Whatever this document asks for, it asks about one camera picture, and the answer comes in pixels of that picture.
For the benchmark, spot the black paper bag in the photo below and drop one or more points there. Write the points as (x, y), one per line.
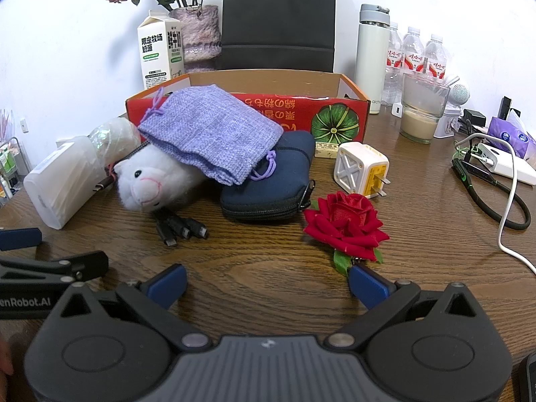
(276, 16)

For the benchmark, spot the glass cup with milky drink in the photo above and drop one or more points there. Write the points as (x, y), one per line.
(418, 125)

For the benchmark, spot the small white round speaker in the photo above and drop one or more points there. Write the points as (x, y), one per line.
(459, 93)

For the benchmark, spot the purple tissue pack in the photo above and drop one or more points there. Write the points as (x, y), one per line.
(511, 134)

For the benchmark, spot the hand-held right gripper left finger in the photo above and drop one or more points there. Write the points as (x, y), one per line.
(167, 284)

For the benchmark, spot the translucent white plastic case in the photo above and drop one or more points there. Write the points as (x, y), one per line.
(58, 184)

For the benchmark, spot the red fabric rose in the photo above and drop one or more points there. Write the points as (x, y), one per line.
(343, 217)

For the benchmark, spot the dark standing phone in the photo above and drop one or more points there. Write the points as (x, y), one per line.
(504, 106)

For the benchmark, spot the navy zip pouch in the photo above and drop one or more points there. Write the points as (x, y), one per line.
(268, 197)

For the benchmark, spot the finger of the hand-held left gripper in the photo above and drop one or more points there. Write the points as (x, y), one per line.
(16, 238)
(83, 264)

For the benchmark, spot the white milk carton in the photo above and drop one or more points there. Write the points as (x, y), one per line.
(155, 50)

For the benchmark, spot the white power bank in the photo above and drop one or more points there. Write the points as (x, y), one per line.
(502, 163)

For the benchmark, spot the purple textured vase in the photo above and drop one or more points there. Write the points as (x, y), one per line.
(201, 33)

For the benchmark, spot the white plush toy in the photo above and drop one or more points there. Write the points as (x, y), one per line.
(146, 180)

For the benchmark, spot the white tin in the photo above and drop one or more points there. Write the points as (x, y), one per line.
(450, 123)

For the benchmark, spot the red cardboard box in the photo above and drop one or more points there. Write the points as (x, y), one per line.
(293, 109)

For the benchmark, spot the white yellow power adapter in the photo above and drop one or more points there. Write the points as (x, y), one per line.
(356, 167)

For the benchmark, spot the white wall socket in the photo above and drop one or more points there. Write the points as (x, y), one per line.
(23, 125)

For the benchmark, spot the clear water bottle red label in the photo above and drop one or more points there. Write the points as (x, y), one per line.
(412, 50)
(393, 63)
(435, 54)

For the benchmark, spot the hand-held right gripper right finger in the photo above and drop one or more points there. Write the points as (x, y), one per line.
(368, 287)

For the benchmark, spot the iridescent ball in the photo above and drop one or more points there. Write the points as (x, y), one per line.
(113, 134)

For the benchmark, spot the dark grey device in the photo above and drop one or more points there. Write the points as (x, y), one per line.
(528, 379)

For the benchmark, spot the black charger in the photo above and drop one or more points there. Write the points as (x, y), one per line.
(475, 117)

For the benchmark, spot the wooden desktop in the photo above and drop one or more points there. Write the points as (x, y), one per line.
(251, 259)

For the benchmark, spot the small white charger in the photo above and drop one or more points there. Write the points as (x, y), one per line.
(396, 110)

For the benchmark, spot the black green neckband earphones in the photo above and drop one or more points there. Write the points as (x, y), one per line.
(468, 186)

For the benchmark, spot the white thermos bottle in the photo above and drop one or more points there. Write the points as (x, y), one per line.
(370, 58)

